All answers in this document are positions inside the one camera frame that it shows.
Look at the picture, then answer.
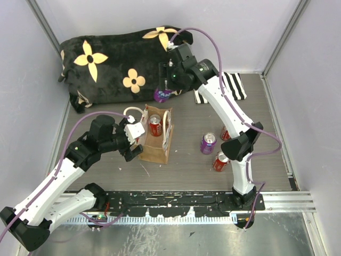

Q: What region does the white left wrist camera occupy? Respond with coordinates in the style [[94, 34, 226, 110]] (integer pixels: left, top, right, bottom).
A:
[[124, 122, 145, 145]]

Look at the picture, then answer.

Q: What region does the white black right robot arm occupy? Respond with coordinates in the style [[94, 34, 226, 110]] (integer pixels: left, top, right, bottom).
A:
[[159, 42, 263, 210]]

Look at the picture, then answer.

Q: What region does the red cola can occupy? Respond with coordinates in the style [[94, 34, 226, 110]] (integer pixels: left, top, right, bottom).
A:
[[220, 125, 231, 141], [149, 114, 163, 137], [213, 151, 231, 172]]

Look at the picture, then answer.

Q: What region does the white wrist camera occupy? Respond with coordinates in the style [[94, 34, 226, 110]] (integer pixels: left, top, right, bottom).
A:
[[124, 122, 145, 145], [166, 41, 178, 52]]

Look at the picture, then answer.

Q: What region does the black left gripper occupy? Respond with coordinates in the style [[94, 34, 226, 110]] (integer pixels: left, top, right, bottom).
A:
[[101, 117, 144, 161]]

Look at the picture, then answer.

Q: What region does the black white striped cloth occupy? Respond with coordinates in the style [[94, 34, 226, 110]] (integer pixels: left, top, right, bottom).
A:
[[194, 72, 247, 104]]

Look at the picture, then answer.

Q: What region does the purple soda can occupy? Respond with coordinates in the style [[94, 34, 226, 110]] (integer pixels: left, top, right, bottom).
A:
[[200, 132, 217, 155]]

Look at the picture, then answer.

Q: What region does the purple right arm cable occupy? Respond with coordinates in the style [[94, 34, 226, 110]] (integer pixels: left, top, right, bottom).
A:
[[168, 27, 282, 230]]

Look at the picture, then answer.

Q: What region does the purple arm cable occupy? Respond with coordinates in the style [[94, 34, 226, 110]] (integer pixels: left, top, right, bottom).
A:
[[168, 27, 282, 230], [0, 111, 133, 243]]

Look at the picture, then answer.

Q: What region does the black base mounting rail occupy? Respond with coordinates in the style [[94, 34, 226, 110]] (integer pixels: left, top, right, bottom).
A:
[[89, 190, 252, 218]]

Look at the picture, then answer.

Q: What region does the black floral plush blanket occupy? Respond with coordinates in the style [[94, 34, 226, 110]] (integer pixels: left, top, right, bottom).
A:
[[58, 25, 193, 114]]

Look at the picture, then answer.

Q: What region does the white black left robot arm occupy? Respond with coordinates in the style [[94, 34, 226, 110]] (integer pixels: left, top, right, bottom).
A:
[[1, 113, 145, 252]]

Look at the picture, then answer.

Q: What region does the purple Fanta can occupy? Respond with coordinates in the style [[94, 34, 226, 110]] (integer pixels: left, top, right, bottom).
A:
[[153, 89, 173, 103]]

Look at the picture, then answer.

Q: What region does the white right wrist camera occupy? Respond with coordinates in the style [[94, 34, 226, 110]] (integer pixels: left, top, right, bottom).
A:
[[166, 41, 178, 52]]

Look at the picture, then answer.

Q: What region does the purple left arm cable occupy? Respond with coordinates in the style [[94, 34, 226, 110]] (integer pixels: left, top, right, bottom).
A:
[[0, 111, 133, 243]]

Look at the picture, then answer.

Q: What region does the watermelon print canvas bag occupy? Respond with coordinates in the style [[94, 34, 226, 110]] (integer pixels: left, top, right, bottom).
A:
[[123, 105, 174, 164]]

